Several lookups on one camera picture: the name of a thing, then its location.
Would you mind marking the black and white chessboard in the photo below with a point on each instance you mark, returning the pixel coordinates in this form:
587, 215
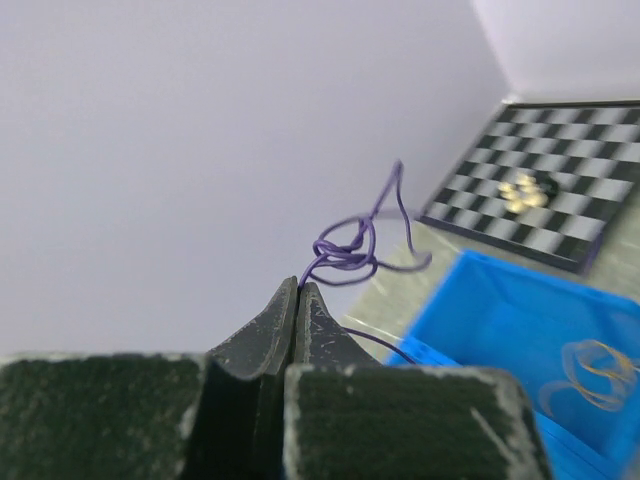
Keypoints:
590, 148

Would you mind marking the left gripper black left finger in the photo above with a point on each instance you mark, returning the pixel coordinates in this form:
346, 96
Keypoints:
244, 394

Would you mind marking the cream chess piece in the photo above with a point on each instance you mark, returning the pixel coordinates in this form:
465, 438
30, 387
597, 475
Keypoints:
516, 197
531, 193

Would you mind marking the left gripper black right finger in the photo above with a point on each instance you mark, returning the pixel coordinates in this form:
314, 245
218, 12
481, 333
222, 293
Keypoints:
334, 412

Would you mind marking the blue three-compartment bin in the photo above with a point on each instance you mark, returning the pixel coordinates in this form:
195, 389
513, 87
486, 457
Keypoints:
574, 349

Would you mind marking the cream chess piece left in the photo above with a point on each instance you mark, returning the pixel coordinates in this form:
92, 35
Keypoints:
516, 197

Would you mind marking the black chess piece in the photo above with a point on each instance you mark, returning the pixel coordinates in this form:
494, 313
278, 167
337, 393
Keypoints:
547, 185

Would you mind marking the cream chess piece right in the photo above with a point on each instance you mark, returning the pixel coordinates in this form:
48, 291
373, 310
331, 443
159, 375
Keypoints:
531, 193

